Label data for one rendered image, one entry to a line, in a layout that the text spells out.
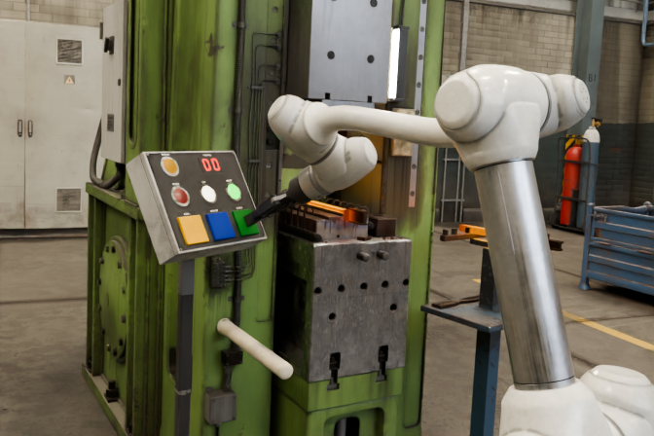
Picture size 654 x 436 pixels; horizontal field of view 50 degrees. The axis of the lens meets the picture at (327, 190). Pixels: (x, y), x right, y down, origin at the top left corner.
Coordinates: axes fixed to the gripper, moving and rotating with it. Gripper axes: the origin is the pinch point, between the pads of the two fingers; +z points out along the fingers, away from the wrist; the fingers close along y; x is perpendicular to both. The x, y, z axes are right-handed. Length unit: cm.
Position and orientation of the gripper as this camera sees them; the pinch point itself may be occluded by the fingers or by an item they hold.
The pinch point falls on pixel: (255, 216)
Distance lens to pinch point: 193.7
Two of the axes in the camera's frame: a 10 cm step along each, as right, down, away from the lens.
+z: -7.3, 4.1, 5.4
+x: -3.7, -9.1, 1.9
